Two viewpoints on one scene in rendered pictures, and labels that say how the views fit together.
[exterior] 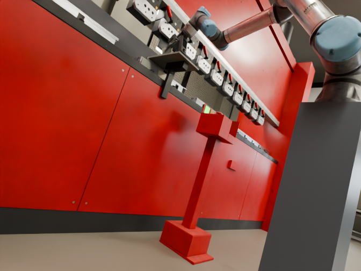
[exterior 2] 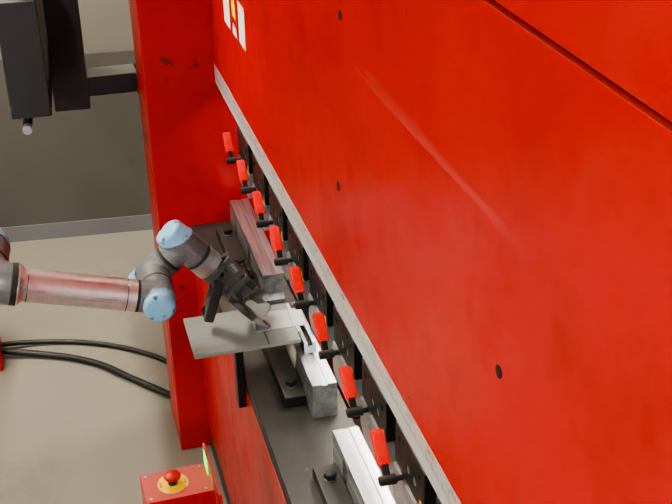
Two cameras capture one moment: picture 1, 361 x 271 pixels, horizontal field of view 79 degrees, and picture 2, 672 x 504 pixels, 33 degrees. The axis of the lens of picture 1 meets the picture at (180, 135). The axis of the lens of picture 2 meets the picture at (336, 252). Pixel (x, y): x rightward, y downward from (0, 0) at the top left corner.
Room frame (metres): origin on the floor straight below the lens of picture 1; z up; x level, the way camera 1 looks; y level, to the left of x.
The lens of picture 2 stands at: (2.68, -1.74, 2.50)
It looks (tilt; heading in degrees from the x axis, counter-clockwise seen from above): 28 degrees down; 122
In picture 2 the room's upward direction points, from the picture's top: 1 degrees counter-clockwise
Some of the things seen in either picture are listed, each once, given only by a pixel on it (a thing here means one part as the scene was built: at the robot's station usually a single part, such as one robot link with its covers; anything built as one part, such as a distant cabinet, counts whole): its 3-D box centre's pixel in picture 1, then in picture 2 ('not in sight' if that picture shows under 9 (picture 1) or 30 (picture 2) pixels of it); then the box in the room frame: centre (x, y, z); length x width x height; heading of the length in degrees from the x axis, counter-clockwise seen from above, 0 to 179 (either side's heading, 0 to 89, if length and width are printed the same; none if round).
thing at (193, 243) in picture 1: (189, 240); not in sight; (1.29, -0.23, 0.06); 0.25 x 0.20 x 0.12; 48
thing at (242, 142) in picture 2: not in sight; (258, 160); (1.02, 0.57, 1.26); 0.15 x 0.09 x 0.17; 137
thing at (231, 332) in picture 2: (173, 63); (241, 330); (1.22, 0.17, 1.00); 0.26 x 0.18 x 0.01; 47
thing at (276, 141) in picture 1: (262, 140); not in sight; (3.10, -1.16, 1.15); 0.85 x 0.25 x 2.30; 47
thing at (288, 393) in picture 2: not in sight; (281, 368); (1.32, 0.21, 0.89); 0.30 x 0.05 x 0.03; 137
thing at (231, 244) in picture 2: not in sight; (233, 253); (0.85, 0.65, 0.89); 0.30 x 0.05 x 0.03; 137
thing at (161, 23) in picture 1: (167, 26); (292, 224); (1.31, 0.29, 1.26); 0.15 x 0.09 x 0.17; 137
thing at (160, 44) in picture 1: (163, 47); not in sight; (1.33, 0.28, 1.13); 0.10 x 0.02 x 0.10; 137
